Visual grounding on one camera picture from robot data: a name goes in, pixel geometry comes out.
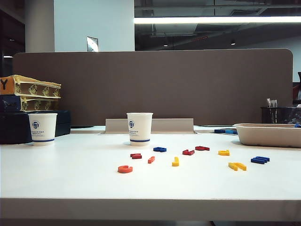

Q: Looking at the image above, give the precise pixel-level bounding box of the black mesh pen holder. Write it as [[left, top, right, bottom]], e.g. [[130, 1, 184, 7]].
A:
[[260, 106, 286, 124]]

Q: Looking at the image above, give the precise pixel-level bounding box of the brown desk partition panel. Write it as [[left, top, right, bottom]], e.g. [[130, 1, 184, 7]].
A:
[[13, 48, 294, 127]]

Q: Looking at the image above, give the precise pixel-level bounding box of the yellow letter n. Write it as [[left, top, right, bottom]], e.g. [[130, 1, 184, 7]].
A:
[[228, 161, 247, 171]]

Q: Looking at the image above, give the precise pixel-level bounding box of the beige cable tray flap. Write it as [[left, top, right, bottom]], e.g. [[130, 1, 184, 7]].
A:
[[105, 118, 195, 134]]

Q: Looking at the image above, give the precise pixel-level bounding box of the red and black chair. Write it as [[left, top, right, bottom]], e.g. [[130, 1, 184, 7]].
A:
[[292, 72, 301, 105]]

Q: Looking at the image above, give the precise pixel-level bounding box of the orange letter c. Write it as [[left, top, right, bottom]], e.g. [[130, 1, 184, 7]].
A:
[[118, 165, 134, 174]]

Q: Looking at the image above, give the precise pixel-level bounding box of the teal card with magnet letters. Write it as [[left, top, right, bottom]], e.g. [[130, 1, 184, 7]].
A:
[[214, 128, 238, 135]]

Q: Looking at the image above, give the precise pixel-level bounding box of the ceiling light strip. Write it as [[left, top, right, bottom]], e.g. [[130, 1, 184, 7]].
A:
[[134, 16, 301, 24]]

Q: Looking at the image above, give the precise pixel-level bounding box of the beige pulp tray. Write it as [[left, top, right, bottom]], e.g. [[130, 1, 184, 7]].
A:
[[233, 123, 301, 148]]

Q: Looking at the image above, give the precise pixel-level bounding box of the silver wall plate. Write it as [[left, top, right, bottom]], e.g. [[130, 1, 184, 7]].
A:
[[86, 36, 99, 52]]

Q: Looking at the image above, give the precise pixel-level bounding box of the yellow-edged box navy end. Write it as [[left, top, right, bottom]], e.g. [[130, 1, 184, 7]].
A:
[[0, 94, 61, 112]]

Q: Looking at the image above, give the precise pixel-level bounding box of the dark navy case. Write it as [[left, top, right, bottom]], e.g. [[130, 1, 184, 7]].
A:
[[0, 110, 71, 145]]

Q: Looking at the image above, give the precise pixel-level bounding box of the white paper cup blue logo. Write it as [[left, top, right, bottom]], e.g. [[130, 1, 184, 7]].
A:
[[27, 113, 58, 146], [126, 112, 154, 147]]

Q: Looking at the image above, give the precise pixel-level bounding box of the blue letter m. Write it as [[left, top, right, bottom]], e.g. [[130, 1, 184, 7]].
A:
[[250, 156, 270, 164]]

